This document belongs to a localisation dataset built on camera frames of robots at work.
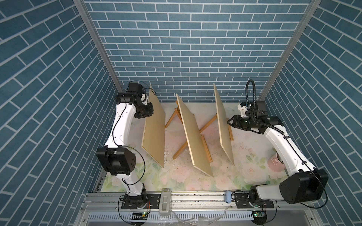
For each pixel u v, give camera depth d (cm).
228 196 74
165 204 70
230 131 100
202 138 94
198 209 72
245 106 72
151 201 74
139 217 72
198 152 87
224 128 79
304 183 39
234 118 73
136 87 62
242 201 74
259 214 72
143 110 68
